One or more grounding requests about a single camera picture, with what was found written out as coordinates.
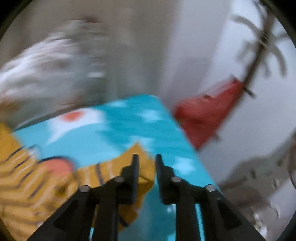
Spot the grey patterned cloth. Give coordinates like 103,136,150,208
218,132,296,239

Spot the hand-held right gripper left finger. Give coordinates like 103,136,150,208
27,153,140,241

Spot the palm tree wall decal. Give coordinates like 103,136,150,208
232,0,289,100

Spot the white floral pillow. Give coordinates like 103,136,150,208
0,17,109,121

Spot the mustard striped small garment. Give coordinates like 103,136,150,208
0,122,156,241

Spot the blue printed blanket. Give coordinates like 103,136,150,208
13,94,222,241

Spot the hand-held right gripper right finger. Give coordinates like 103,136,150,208
155,154,266,241

